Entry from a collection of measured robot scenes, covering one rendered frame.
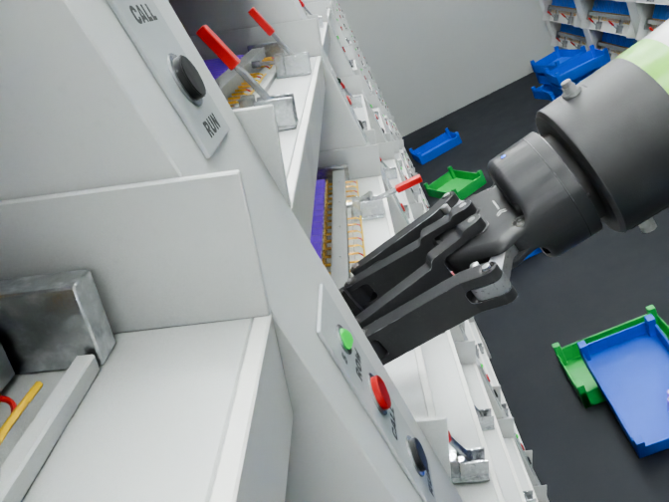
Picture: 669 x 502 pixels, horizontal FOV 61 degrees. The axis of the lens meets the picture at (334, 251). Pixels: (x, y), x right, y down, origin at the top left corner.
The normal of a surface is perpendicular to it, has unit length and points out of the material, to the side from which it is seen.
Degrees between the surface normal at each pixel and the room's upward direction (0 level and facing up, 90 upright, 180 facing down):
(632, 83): 35
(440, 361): 20
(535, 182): 51
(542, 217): 77
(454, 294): 91
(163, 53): 90
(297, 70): 90
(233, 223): 90
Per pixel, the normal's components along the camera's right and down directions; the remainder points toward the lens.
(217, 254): 0.00, 0.43
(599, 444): -0.46, -0.80
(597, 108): -0.50, -0.36
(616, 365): -0.44, -0.62
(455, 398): -0.14, -0.89
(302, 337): 0.89, -0.41
